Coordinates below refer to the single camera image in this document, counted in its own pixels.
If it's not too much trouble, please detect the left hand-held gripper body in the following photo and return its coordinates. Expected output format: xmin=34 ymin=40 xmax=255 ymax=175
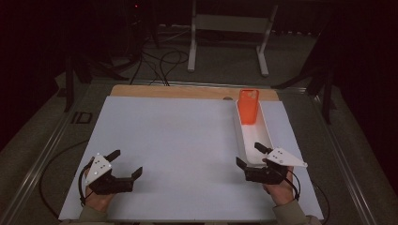
xmin=84 ymin=153 xmax=134 ymax=196

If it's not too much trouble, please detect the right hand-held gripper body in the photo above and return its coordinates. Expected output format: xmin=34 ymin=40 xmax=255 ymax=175
xmin=245 ymin=147 xmax=309 ymax=186

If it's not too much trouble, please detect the long white plastic tray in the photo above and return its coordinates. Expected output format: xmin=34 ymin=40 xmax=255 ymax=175
xmin=234 ymin=98 xmax=275 ymax=167

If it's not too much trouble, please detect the orange phone case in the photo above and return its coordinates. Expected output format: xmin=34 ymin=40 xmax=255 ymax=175
xmin=237 ymin=88 xmax=260 ymax=126

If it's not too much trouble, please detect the person's left hand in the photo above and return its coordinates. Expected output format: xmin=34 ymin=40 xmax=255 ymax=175
xmin=84 ymin=185 xmax=115 ymax=214

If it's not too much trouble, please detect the person's right hand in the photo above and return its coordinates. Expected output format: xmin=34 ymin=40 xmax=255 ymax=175
xmin=262 ymin=174 xmax=296 ymax=206

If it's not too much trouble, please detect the white table mat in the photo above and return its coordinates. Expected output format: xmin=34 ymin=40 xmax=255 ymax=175
xmin=58 ymin=96 xmax=325 ymax=221

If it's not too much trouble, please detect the black tripod stand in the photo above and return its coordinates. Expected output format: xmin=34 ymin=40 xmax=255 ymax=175
xmin=271 ymin=31 xmax=338 ymax=126
xmin=63 ymin=52 xmax=130 ymax=113

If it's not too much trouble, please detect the white metal stand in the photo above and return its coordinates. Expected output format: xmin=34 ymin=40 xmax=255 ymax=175
xmin=187 ymin=0 xmax=280 ymax=78

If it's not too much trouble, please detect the right hand-held gripper cable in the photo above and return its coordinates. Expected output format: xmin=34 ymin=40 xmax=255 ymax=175
xmin=284 ymin=168 xmax=302 ymax=202

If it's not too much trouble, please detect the black floor cable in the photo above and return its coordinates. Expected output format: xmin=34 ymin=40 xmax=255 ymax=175
xmin=38 ymin=140 xmax=89 ymax=219
xmin=311 ymin=179 xmax=331 ymax=225

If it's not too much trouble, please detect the metal floor rail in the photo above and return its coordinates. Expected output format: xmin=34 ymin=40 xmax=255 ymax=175
xmin=0 ymin=90 xmax=95 ymax=225
xmin=309 ymin=93 xmax=378 ymax=225
xmin=90 ymin=79 xmax=308 ymax=94

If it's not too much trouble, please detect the bundle of black floor cables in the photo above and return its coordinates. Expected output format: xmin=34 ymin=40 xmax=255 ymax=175
xmin=129 ymin=50 xmax=191 ymax=87

